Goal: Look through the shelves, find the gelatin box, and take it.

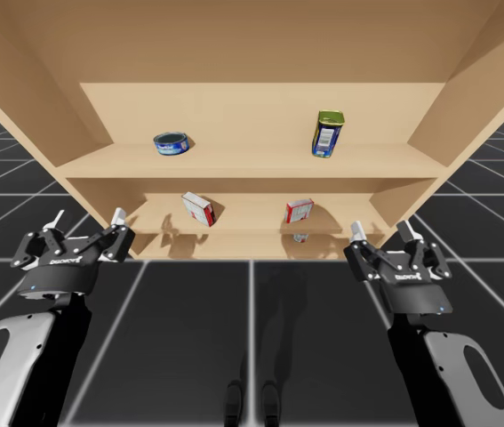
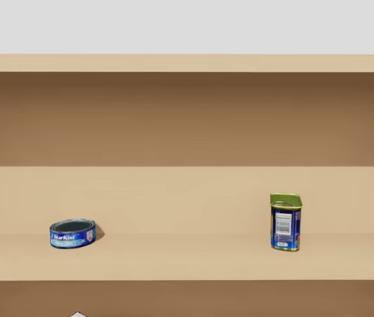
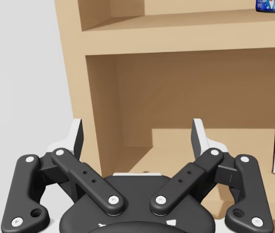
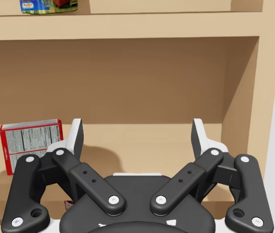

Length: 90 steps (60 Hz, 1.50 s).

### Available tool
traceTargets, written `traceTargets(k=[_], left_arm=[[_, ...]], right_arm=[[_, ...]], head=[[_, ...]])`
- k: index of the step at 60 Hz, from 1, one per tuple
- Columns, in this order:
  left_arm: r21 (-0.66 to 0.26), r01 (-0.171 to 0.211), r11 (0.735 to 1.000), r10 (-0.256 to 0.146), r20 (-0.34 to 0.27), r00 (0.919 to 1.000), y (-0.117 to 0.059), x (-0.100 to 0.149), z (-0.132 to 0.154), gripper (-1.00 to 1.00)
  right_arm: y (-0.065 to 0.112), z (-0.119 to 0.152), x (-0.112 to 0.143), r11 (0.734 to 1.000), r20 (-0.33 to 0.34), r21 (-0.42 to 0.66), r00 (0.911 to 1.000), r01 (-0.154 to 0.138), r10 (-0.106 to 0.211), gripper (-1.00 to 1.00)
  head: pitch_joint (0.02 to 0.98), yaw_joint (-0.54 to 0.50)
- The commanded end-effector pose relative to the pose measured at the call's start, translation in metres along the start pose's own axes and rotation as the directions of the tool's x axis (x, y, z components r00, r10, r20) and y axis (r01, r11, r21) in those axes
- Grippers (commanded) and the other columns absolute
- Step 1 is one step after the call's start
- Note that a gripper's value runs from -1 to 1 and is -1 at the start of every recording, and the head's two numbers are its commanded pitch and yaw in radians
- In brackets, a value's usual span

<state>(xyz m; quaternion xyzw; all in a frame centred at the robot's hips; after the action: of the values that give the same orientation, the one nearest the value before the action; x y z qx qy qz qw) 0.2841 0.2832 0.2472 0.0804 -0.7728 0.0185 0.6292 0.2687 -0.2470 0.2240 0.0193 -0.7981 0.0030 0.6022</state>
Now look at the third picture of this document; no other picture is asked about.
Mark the blue flat can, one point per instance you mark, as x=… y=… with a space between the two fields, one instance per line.
x=274 y=5

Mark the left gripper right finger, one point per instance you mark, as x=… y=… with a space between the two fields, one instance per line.
x=188 y=172

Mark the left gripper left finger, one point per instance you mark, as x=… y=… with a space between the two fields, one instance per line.
x=86 y=174

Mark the pale wooden shelf unit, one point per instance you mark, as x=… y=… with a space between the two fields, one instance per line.
x=176 y=85

